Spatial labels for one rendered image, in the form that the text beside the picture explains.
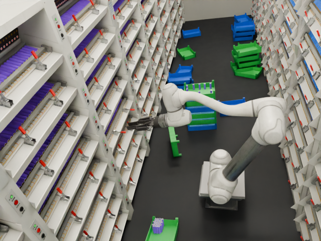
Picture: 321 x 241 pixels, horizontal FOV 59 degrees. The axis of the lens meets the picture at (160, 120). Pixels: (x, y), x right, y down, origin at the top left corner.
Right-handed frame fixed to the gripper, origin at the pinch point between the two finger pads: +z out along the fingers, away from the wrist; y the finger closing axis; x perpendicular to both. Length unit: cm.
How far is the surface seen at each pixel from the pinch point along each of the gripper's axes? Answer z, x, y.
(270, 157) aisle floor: -88, 94, -45
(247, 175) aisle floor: -67, 91, -23
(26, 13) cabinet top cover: 1, -92, 36
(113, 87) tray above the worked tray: 16.4, -15.2, -30.0
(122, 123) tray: 15.9, 8.5, -16.2
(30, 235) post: 12, -25, 93
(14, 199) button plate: 9, -43, 89
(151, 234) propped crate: 6, 75, 37
